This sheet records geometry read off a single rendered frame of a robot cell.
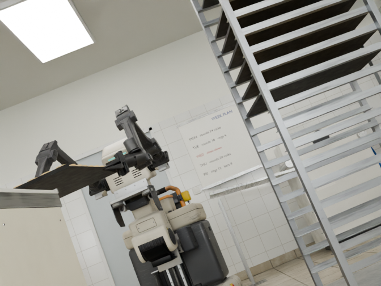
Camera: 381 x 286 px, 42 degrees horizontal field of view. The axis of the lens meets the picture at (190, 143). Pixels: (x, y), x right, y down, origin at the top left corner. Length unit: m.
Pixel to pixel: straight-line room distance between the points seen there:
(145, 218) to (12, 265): 1.69
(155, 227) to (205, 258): 0.41
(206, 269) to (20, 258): 1.92
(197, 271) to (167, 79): 3.45
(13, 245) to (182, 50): 5.12
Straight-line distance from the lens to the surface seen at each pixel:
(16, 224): 1.46
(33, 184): 1.89
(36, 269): 1.47
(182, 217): 3.19
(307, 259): 2.48
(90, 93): 6.31
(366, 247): 2.58
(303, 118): 2.13
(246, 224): 5.87
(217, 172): 5.90
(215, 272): 3.18
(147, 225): 2.99
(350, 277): 2.07
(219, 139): 5.96
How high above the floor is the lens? 0.55
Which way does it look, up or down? 11 degrees up
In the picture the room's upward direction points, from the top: 22 degrees counter-clockwise
